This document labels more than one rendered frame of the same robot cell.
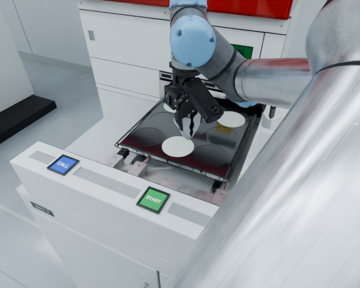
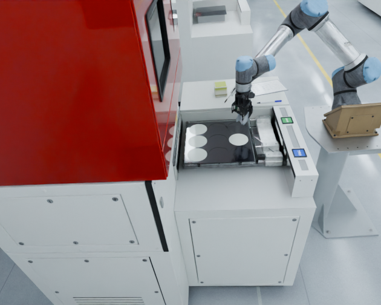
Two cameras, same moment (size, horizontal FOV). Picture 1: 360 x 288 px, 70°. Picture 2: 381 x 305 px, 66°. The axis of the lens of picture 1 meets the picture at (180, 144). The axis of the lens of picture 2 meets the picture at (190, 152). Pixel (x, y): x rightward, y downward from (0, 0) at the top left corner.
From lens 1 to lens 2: 1.69 m
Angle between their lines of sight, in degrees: 77
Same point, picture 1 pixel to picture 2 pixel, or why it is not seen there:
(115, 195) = (295, 130)
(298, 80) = (277, 47)
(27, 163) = (311, 166)
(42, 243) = not seen: outside the picture
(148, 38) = not seen: hidden behind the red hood
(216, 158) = (236, 125)
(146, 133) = (237, 155)
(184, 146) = (236, 137)
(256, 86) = not seen: hidden behind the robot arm
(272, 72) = (271, 52)
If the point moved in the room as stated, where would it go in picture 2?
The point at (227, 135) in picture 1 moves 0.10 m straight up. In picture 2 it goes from (214, 126) to (214, 111)
